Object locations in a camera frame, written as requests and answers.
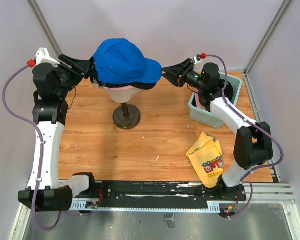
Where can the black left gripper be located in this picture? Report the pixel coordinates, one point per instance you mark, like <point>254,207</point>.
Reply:
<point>79,69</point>

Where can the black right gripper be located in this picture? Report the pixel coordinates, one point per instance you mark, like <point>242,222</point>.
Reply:
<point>187,65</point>

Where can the blue cap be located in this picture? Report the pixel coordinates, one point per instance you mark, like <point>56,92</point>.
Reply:
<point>118,61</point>

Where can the black gold-logo baseball cap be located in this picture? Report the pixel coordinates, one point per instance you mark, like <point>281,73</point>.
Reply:
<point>93,74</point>

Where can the pink sport baseball cap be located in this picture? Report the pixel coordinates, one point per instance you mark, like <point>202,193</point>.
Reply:
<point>103,86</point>

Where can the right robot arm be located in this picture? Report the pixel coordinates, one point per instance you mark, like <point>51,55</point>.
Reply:
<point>253,145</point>

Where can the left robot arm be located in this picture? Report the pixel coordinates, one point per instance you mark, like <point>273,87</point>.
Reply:
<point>54,80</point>

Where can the light teal plastic bin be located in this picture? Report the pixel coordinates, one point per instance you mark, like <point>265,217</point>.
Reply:
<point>202,116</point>

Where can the cream mannequin head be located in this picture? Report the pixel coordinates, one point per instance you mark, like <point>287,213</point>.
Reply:
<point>123,96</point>

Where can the yellow printed cloth hat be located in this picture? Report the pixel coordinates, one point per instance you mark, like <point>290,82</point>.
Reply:
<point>206,157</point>

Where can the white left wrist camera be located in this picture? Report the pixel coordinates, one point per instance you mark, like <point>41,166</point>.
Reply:
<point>42,56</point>

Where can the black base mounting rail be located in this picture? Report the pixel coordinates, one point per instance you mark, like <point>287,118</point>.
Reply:
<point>159,191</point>

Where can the white cable duct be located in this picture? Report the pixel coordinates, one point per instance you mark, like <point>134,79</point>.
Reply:
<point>194,206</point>

